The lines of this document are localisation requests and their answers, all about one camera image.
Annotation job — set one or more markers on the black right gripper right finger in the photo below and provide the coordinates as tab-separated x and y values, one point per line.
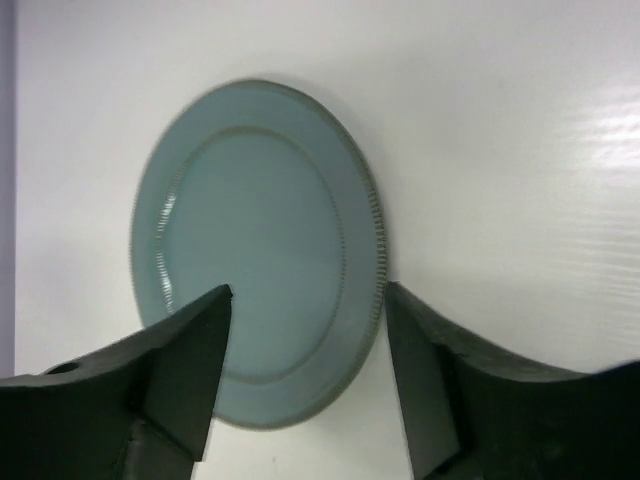
474	410

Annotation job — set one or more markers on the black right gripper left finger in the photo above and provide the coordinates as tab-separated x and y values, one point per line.
140	408

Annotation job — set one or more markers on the light blue plate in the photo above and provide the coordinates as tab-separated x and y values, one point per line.
259	186

